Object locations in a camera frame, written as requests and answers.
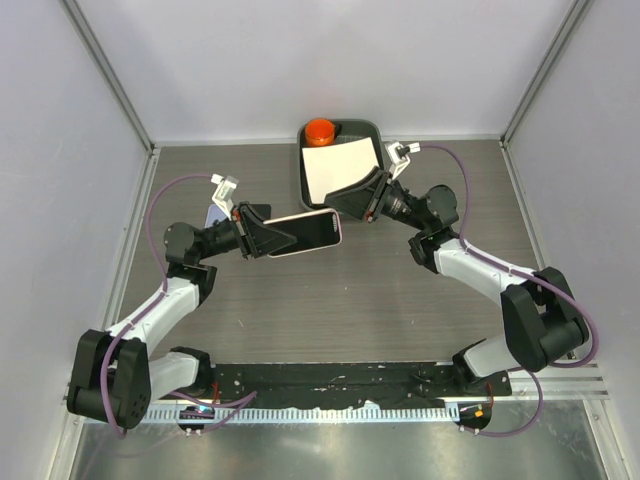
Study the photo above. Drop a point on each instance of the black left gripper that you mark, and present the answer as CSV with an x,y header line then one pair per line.
x,y
255,236

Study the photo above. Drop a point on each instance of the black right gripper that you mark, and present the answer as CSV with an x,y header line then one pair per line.
x,y
364,200

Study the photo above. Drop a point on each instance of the black bare phone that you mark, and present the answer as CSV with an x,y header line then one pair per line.
x,y
263,210

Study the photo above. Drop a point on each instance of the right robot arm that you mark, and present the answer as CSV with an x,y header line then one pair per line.
x,y
541,323

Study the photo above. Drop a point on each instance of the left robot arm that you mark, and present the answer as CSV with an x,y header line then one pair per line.
x,y
129,343

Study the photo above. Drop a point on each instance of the white square plate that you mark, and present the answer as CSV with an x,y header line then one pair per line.
x,y
338,166

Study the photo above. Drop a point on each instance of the dark green plastic tray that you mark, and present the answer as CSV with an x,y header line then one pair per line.
x,y
351,130

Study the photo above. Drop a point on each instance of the orange mug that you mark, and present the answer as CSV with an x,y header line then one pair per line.
x,y
321,132

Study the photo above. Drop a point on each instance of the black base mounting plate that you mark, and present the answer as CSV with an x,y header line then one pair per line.
x,y
334,386

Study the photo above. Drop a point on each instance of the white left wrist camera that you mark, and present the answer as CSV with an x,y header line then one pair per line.
x,y
222,196

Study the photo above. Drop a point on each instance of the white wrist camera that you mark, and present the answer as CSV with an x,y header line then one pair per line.
x,y
222,196
399,155

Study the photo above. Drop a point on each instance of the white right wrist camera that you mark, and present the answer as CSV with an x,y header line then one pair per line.
x,y
399,155

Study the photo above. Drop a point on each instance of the slotted cable duct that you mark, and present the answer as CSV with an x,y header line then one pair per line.
x,y
370,413

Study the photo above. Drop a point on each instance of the left aluminium frame post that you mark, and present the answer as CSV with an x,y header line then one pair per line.
x,y
86,34

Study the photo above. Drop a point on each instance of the aluminium frame post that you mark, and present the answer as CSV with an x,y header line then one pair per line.
x,y
570,23
86,34

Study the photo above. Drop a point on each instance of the aluminium front rail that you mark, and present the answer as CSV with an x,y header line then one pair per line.
x,y
560,380

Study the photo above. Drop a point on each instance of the right aluminium frame post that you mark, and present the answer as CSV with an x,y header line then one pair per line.
x,y
570,23

